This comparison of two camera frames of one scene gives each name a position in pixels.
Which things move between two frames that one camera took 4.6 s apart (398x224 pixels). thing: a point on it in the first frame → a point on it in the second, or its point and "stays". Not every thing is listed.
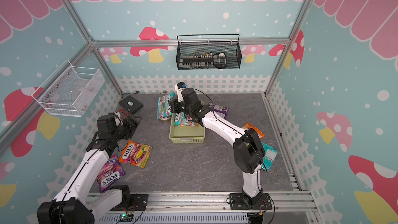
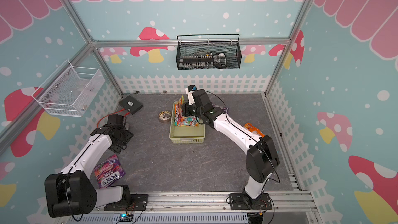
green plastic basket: (186, 134) stays
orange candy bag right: (247, 126) stays
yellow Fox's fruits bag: (136, 154) → (179, 112)
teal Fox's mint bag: (163, 107) → (190, 121)
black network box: (130, 105) stays
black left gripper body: (128, 128) → (125, 136)
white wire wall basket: (70, 91) stays
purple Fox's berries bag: (110, 171) stays
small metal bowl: (165, 120) stays
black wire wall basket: (208, 55) stays
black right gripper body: (180, 107) → (192, 110)
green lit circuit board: (125, 218) stays
